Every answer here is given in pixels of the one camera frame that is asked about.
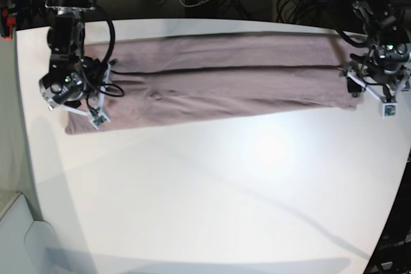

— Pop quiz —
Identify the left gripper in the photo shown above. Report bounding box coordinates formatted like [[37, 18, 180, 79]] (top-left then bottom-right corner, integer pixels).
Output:
[[346, 54, 407, 98]]

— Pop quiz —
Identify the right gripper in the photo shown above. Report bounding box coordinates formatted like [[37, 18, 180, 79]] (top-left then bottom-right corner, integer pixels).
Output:
[[69, 57, 125, 117]]

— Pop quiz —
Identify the pink t-shirt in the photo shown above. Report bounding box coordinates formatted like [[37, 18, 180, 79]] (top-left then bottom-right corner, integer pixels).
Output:
[[64, 31, 365, 136]]

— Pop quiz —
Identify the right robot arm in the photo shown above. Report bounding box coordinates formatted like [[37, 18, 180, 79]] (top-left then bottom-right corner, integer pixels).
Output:
[[39, 0, 117, 123]]

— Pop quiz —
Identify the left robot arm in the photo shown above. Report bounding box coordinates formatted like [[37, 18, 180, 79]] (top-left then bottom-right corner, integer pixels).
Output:
[[328, 0, 410, 103]]

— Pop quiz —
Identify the red and black clamp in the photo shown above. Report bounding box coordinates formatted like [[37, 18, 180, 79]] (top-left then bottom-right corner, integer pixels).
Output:
[[1, 7, 16, 40]]

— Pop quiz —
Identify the white bin corner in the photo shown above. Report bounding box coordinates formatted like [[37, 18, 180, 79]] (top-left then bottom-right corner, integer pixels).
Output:
[[1, 194, 63, 273]]

